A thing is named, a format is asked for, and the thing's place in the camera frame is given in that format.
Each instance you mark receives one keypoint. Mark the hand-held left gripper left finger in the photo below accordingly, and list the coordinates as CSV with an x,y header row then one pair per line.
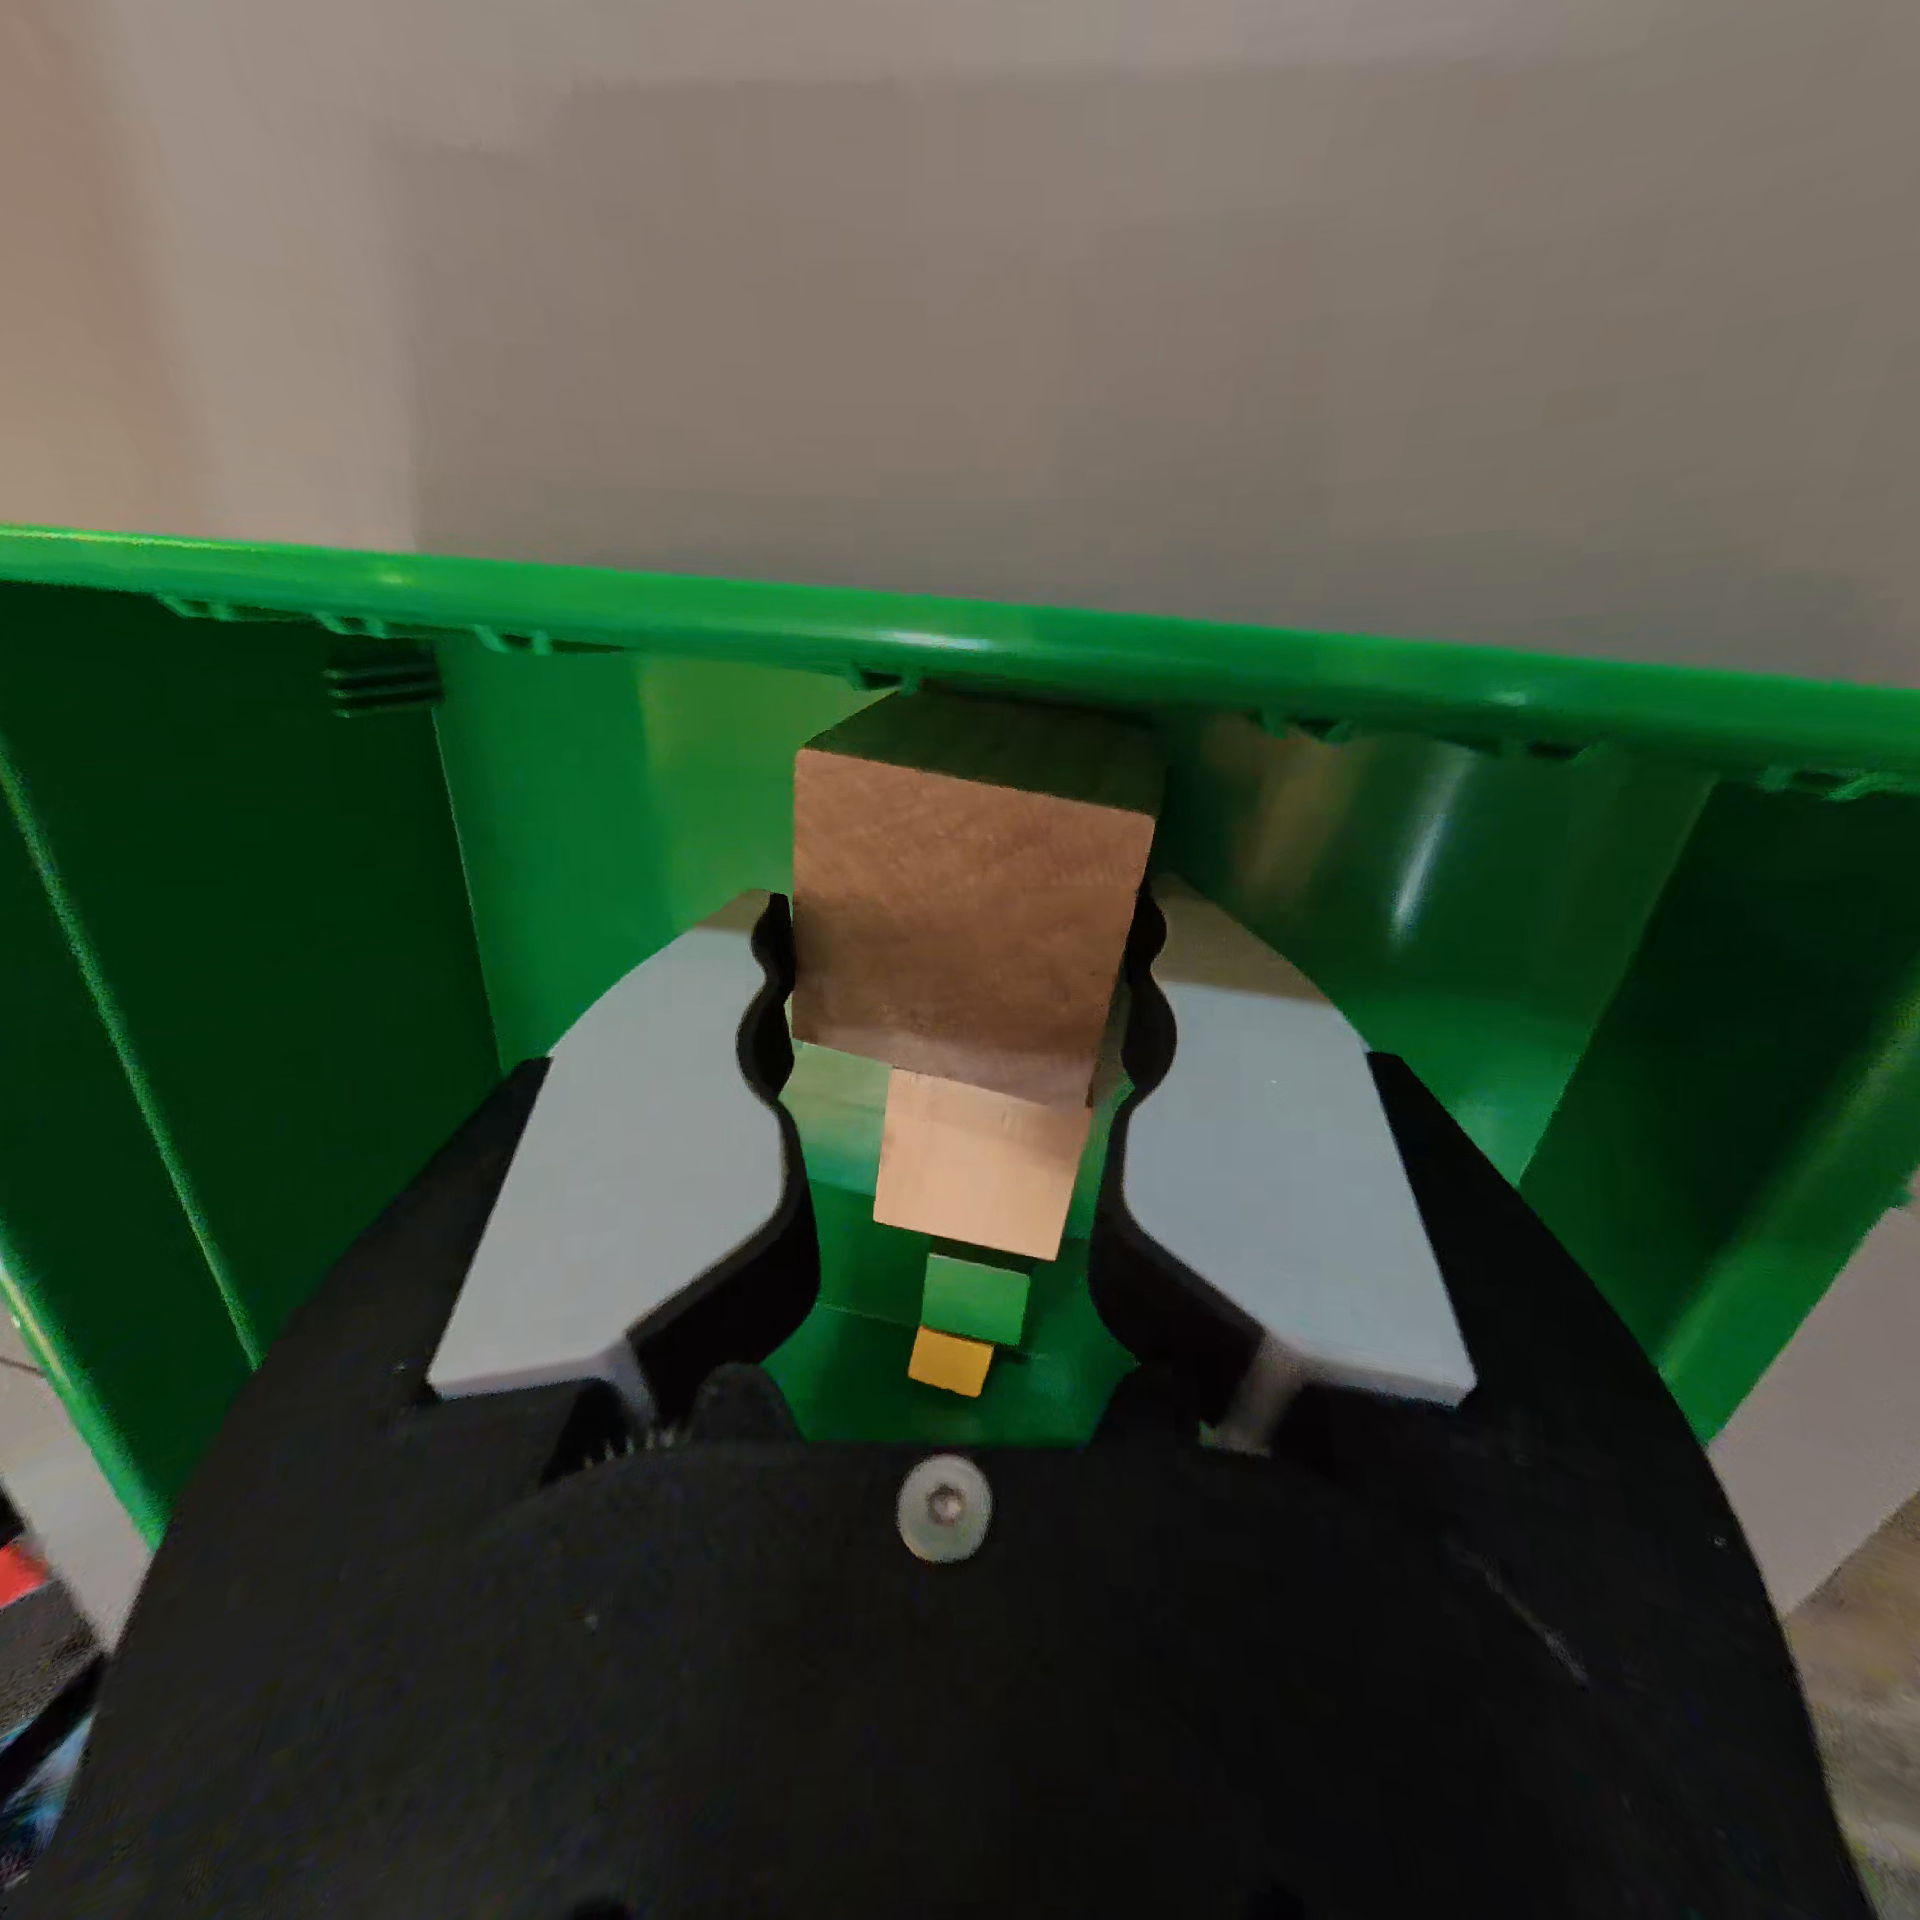
x,y
598,1184

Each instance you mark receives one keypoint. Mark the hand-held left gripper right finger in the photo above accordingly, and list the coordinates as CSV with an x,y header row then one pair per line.
x,y
1275,1200

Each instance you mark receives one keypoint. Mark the large wooden cube block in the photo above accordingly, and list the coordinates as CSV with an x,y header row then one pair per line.
x,y
968,914

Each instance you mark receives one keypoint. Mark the green plastic bin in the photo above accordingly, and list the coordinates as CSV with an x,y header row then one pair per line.
x,y
241,930

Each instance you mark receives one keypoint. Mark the small light wooden block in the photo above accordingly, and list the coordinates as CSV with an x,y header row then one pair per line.
x,y
973,1171

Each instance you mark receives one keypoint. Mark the small green cube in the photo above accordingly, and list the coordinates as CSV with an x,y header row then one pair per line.
x,y
973,1297

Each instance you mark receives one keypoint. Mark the small yellow cube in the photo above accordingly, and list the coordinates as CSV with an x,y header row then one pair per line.
x,y
949,1360

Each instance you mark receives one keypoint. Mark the red and black object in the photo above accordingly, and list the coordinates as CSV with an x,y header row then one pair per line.
x,y
27,1589

